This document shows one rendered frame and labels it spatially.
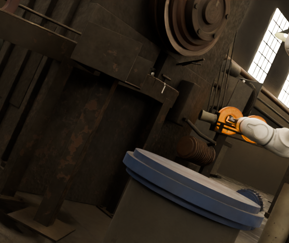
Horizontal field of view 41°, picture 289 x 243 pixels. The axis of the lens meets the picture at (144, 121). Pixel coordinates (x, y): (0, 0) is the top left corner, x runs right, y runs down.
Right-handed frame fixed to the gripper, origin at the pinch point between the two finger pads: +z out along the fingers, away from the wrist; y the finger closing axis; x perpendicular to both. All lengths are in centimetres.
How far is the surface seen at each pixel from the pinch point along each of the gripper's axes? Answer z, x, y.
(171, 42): -21, 21, -52
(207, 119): -2.7, -5.3, -13.0
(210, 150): -11.0, -19.5, -6.7
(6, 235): -90, -64, -84
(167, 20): -25, 28, -59
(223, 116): -1.5, -0.4, -5.1
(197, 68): 15.8, 18.9, -26.2
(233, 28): 405, 145, 97
